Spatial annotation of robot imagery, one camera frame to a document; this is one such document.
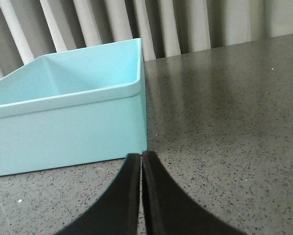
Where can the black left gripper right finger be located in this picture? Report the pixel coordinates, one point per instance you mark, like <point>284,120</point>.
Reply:
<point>169,210</point>

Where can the light blue storage box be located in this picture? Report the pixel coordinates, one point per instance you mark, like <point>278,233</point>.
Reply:
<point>74,107</point>

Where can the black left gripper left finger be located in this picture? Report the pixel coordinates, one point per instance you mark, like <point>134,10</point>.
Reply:
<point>116,211</point>

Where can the grey pleated curtain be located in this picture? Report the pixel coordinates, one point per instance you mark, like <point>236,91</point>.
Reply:
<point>31,28</point>

